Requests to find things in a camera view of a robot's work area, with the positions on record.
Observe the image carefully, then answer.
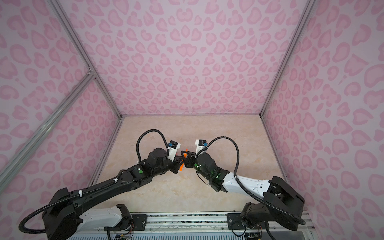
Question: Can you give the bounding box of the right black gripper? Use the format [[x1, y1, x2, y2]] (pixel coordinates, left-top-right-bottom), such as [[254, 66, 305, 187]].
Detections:
[[179, 151, 212, 181]]

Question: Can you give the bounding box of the orange marker pen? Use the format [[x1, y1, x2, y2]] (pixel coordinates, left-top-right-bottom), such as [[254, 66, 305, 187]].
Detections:
[[179, 149, 188, 172]]

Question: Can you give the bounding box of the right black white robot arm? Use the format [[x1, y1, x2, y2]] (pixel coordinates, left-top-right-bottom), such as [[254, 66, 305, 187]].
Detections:
[[181, 151, 306, 231]]

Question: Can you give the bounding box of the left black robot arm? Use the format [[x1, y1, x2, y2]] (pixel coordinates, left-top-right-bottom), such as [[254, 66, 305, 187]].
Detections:
[[43, 148, 185, 240]]

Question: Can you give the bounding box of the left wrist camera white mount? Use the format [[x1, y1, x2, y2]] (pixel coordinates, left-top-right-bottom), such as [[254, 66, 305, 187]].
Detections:
[[167, 141, 181, 162]]

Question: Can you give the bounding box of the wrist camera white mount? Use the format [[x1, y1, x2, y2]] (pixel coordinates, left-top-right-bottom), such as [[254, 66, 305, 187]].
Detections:
[[195, 140, 208, 158], [167, 141, 181, 162]]

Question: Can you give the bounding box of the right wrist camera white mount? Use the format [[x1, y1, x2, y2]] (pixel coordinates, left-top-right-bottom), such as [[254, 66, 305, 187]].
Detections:
[[195, 140, 208, 158]]

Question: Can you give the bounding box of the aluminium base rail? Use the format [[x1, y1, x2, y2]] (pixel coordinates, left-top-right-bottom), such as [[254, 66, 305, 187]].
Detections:
[[71, 211, 319, 240]]

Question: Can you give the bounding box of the left black cable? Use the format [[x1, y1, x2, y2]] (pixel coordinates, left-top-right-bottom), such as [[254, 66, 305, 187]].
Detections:
[[18, 129, 169, 235]]

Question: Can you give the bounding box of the black cable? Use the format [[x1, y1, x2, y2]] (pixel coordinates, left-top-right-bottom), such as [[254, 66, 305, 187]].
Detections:
[[18, 129, 169, 235], [203, 136, 307, 226]]

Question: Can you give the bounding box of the aluminium frame strut left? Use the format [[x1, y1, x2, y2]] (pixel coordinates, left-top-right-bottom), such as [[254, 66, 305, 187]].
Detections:
[[1, 71, 95, 193]]

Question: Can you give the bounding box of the right black cable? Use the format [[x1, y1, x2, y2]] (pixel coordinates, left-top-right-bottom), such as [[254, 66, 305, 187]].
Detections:
[[203, 136, 307, 226]]

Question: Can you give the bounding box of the aluminium frame corner post left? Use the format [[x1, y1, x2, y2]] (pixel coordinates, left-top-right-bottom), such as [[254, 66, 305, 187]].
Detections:
[[47, 0, 123, 120]]

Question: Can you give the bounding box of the aluminium frame corner post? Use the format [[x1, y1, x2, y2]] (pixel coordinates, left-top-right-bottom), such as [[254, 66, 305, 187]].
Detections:
[[47, 0, 123, 120], [260, 0, 318, 120]]

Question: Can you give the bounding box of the aluminium frame corner post right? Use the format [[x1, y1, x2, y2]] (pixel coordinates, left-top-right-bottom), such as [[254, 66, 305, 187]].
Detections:
[[260, 0, 318, 120]]

